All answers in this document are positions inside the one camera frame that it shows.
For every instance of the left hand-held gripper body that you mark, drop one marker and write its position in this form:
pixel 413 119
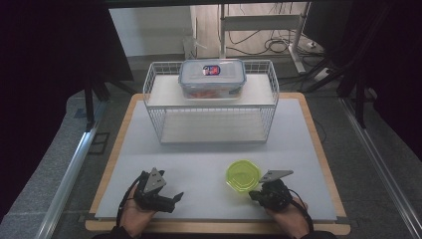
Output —
pixel 154 199

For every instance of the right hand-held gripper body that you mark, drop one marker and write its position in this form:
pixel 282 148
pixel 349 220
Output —
pixel 277 195

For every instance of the green plastic bowl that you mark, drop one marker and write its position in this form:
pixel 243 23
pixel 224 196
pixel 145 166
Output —
pixel 242 176

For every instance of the clear food container blue lid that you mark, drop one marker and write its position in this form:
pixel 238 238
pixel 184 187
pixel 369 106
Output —
pixel 212 81

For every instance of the person's left hand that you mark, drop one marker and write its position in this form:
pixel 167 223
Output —
pixel 134 217

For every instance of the person's right hand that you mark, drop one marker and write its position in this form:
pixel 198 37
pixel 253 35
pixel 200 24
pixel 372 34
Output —
pixel 293 219

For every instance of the white table mat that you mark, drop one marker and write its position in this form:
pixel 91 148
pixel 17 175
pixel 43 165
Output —
pixel 205 166

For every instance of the person's left sleeve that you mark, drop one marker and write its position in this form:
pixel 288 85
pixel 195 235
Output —
pixel 111 234

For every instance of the person's sleeve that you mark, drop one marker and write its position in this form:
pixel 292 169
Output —
pixel 111 234
pixel 318 235

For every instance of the person's right sleeve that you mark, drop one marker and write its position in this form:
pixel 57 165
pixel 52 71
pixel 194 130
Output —
pixel 318 235

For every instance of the black stand legs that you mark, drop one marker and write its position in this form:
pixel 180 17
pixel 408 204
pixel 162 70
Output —
pixel 89 106
pixel 360 103

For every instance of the white power strip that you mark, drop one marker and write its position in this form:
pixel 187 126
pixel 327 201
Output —
pixel 321 74

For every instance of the black curtain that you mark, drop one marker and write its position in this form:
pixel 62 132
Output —
pixel 40 66
pixel 391 66

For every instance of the aluminium rail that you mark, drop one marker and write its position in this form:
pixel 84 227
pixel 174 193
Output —
pixel 381 166
pixel 66 186

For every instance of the white wall panel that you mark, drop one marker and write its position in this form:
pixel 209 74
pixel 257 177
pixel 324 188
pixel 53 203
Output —
pixel 149 30

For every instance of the white desk frame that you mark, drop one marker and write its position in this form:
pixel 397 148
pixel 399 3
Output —
pixel 258 22

